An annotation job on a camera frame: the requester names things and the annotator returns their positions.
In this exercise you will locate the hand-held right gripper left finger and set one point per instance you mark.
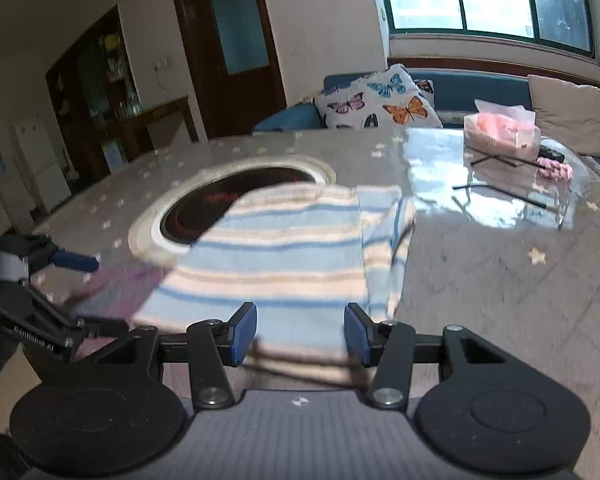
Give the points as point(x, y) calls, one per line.
point(242, 332)

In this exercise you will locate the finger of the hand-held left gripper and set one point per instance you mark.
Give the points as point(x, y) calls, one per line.
point(100, 328)
point(75, 261)

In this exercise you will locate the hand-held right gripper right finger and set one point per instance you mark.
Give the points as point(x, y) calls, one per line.
point(357, 332)

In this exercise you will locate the blue beige striped shirt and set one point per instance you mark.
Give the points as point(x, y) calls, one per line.
point(280, 260)

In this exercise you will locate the white refrigerator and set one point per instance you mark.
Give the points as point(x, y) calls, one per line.
point(40, 170)

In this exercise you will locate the light blue box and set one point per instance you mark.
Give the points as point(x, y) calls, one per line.
point(112, 155)

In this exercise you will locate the grey star print tablecloth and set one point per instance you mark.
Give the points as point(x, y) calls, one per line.
point(480, 270)

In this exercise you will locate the round built-in cooktop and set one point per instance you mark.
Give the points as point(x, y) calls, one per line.
point(260, 182)

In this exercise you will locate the dark wooden side table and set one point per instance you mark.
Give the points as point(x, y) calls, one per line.
point(165, 107)

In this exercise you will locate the black stick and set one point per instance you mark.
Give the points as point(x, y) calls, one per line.
point(500, 195)
point(485, 160)
point(515, 159)

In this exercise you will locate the dark wooden display cabinet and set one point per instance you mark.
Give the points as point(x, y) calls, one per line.
point(95, 60)

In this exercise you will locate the dark wooden door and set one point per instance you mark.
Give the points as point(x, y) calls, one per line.
point(230, 100)

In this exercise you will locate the butterfly print pillow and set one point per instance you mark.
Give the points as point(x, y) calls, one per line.
point(375, 105)

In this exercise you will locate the pink tissue pack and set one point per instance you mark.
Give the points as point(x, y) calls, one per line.
point(500, 132)

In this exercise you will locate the pink hair scrunchie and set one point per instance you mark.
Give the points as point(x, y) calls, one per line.
point(555, 170)

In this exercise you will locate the small black cylinder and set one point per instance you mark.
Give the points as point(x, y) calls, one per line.
point(552, 153)

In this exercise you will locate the blue sofa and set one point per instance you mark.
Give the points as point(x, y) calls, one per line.
point(480, 90)

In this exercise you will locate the beige pillow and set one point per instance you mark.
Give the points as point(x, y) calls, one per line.
point(570, 115)

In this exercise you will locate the white wall socket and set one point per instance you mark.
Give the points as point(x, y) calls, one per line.
point(162, 65)

